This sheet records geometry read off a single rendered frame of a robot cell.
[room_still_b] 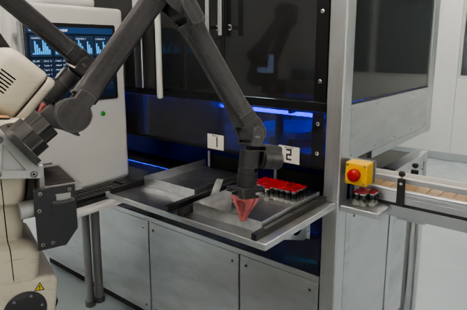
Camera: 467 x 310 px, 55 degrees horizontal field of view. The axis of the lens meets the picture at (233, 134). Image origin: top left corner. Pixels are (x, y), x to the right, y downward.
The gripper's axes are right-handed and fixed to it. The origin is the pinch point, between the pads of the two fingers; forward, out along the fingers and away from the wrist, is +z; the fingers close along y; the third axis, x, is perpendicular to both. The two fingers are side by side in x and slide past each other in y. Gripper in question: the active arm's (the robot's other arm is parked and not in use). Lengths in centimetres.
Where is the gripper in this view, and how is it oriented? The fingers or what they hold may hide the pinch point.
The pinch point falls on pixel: (242, 218)
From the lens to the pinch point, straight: 128.9
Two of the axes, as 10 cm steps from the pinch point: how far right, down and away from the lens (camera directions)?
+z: -1.1, 9.9, 0.7
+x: -7.6, -1.3, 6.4
